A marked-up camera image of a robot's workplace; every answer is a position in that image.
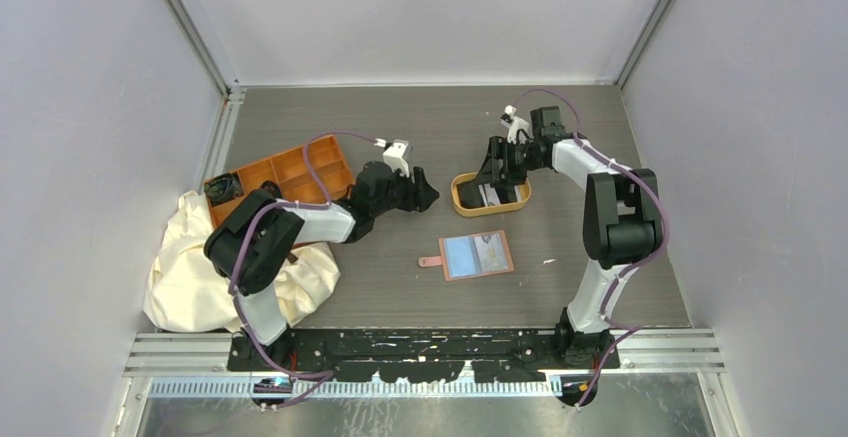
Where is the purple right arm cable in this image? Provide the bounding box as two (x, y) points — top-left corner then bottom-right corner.
(515, 88), (670, 409)

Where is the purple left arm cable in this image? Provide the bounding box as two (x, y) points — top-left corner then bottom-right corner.
(227, 131), (389, 409)

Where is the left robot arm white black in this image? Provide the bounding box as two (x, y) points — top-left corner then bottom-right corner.
(203, 161), (440, 370)

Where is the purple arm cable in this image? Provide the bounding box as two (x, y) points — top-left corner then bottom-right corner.
(227, 131), (389, 409)
(515, 88), (670, 409)

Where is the dark rolled belt upper left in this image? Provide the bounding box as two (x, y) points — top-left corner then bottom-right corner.
(203, 172), (244, 207)

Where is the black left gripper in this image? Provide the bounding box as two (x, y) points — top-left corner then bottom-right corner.
(371, 162), (438, 217)

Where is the dark rolled belt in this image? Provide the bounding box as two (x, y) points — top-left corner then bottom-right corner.
(203, 172), (244, 207)
(260, 180), (282, 199)

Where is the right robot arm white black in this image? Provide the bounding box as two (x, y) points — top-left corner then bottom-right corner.
(457, 105), (666, 368)

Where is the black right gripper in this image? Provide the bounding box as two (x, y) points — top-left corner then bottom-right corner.
(474, 136), (546, 188)

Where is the black mounting base plate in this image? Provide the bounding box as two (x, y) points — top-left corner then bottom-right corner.
(226, 325), (620, 384)

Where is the black card left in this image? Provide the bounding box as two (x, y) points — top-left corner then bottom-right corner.
(456, 182), (487, 209)

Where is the oval wooden card tray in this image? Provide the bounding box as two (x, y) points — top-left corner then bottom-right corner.
(451, 173), (532, 218)

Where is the dark rolled belt middle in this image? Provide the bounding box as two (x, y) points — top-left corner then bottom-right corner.
(260, 180), (282, 199)

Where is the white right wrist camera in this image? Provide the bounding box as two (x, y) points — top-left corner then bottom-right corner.
(501, 105), (531, 145)

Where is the cream cloth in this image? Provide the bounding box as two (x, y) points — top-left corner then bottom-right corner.
(144, 190), (340, 335)

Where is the orange compartment tray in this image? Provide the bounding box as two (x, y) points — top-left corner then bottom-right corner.
(206, 136), (354, 227)

